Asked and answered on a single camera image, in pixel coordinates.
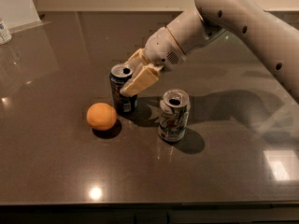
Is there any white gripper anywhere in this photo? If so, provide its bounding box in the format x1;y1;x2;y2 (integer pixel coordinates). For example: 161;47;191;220
120;27;186;97

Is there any blue pepsi can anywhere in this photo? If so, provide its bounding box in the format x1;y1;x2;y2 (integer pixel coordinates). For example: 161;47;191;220
109;63;137;114

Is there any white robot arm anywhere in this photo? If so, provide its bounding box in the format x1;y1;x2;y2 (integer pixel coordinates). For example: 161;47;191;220
121;0;299;100

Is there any white green 7up can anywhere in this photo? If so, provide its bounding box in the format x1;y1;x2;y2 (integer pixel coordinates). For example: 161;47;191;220
158;89;191;143

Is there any orange fruit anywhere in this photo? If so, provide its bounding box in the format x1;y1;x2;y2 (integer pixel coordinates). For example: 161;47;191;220
87;103;118;131

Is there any white container at left edge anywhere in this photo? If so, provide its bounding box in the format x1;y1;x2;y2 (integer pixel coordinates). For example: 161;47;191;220
0;18;12;45

